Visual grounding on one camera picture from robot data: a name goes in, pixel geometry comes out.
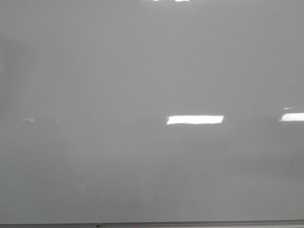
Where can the white whiteboard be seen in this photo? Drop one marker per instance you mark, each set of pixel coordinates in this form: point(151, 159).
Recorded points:
point(151, 111)

